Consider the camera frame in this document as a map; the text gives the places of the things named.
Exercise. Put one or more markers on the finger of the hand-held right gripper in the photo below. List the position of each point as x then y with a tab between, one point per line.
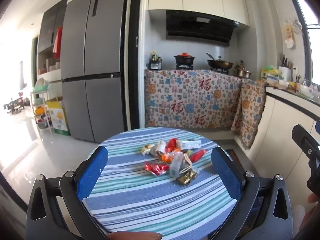
318	127
306	145

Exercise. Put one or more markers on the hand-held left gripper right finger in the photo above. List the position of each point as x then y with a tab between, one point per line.
226	172

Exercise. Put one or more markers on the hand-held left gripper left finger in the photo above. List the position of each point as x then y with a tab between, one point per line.
92	170

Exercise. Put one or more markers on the milk carton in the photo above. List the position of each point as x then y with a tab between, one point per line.
191	144

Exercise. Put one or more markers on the orange clear plastic bag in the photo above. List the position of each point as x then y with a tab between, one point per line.
176	163

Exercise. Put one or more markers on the person's right hand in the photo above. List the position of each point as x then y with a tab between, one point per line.
314	198

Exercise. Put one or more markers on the red snack packet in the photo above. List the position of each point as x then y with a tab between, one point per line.
198	155

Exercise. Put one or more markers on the white base cabinet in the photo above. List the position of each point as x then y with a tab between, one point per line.
277	125

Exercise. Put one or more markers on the gold foil wrapper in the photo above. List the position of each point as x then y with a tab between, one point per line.
187	177

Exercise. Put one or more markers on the yellow white wrapper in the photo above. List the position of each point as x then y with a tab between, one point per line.
147	150

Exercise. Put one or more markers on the red crumpled wrapper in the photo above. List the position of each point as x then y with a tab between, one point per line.
172	145

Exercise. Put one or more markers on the yellow green cardboard box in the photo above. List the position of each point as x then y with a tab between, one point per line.
58	117

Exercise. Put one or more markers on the white utensil holder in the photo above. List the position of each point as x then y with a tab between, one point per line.
285	73

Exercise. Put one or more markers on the red foil wrapper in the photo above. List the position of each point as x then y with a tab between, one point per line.
156	168

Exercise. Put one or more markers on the blue striped tablecloth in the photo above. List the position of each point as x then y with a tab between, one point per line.
150	200

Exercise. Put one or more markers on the crumpled paper bag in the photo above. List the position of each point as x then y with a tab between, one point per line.
158	148

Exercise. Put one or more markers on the yellow green packet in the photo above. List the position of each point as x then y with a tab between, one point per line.
270	75

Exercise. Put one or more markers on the large printed cloth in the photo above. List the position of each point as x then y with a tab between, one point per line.
190	100

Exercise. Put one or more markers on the white storage rack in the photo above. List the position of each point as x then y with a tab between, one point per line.
41	105

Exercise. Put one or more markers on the window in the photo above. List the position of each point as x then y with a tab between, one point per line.
312	42

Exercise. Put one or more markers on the steel pot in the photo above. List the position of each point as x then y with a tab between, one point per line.
242	73

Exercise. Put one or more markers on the dark wok with lid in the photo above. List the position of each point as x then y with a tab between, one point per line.
221	64

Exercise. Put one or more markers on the gas stove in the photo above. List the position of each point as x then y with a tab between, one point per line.
185	67

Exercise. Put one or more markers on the grey refrigerator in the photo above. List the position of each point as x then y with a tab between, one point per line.
100	55

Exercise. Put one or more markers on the black pot orange lid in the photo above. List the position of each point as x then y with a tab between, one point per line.
185	59

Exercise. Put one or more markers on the seasoning bottle rack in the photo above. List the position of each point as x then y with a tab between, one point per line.
155	62

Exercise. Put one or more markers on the red hanging bag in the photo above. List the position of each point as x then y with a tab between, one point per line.
58	42

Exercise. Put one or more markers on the black range hood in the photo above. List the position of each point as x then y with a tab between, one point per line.
200	27

